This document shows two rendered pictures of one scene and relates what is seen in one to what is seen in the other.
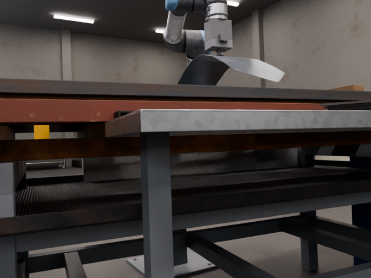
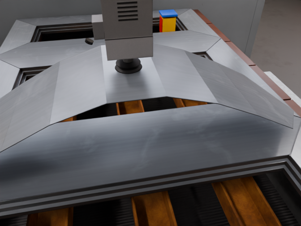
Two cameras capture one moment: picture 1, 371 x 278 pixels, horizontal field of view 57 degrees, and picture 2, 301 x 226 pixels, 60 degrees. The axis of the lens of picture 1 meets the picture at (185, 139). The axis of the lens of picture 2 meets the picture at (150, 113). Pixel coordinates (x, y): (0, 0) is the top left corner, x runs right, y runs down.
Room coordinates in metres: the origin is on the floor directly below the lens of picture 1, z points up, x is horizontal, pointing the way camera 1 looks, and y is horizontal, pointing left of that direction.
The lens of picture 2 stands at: (1.38, -0.48, 1.21)
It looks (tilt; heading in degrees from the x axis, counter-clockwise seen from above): 39 degrees down; 102
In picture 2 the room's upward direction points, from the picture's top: straight up
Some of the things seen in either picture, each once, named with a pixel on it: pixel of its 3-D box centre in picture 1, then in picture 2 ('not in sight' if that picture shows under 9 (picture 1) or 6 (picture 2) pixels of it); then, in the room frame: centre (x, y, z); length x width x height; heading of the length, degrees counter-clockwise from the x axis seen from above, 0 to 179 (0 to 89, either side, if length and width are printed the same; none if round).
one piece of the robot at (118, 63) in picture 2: not in sight; (127, 58); (1.27, -0.13, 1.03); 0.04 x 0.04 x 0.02
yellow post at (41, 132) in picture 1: (41, 127); (166, 40); (1.24, 0.52, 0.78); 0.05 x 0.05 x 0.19; 23
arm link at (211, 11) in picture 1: (216, 12); not in sight; (1.27, -0.13, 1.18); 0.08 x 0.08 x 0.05
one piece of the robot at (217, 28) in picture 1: (218, 32); (116, 5); (1.26, -0.14, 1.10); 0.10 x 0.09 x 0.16; 22
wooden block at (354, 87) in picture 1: (344, 94); not in sight; (1.31, -0.61, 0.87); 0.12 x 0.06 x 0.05; 28
